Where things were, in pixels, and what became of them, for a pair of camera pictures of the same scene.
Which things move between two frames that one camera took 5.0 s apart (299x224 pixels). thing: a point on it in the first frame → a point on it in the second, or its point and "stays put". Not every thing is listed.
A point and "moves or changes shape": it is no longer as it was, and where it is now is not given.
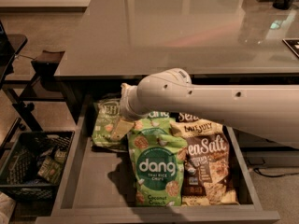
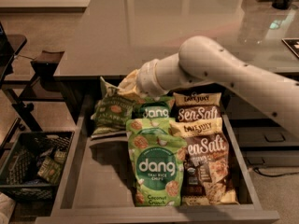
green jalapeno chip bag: x=106 y=118 moves or changes shape
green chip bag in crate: x=50 y=170 stays put
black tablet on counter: x=292 y=44 stays put
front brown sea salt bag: x=207 y=178 stays put
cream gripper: x=125 y=105 → x=146 y=77
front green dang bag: x=157 y=159 stays put
